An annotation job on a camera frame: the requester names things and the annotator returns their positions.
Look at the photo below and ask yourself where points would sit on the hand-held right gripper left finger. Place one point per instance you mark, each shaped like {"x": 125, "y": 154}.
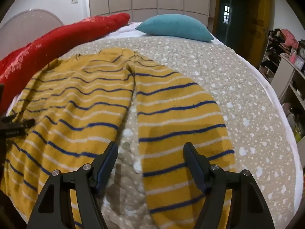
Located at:
{"x": 108, "y": 164}

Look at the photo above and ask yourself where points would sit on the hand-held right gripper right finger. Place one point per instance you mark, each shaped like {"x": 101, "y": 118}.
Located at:
{"x": 195, "y": 167}

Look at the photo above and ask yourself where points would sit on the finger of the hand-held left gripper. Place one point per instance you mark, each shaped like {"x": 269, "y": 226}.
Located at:
{"x": 26, "y": 123}

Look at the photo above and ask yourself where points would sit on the yellow striped sweater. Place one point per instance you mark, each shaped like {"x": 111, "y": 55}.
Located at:
{"x": 166, "y": 114}

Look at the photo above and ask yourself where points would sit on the red embroidered quilt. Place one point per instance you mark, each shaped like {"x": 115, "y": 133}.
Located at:
{"x": 47, "y": 45}

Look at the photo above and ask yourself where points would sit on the beige dotted blanket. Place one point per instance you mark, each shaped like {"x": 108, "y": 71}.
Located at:
{"x": 238, "y": 88}

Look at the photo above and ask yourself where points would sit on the white curved headboard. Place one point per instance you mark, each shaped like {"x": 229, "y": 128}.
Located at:
{"x": 28, "y": 23}

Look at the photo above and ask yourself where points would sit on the white shelf unit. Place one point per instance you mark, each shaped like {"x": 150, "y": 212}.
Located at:
{"x": 283, "y": 76}

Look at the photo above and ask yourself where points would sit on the teal pillow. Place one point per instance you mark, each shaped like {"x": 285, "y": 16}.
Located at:
{"x": 176, "y": 27}

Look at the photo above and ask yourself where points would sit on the brown wooden door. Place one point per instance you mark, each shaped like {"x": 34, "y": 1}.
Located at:
{"x": 257, "y": 28}

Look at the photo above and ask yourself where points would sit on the small paned window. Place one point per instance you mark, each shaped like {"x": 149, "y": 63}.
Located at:
{"x": 226, "y": 14}

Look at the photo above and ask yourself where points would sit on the pink cloth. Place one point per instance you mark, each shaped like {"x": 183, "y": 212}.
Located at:
{"x": 290, "y": 38}

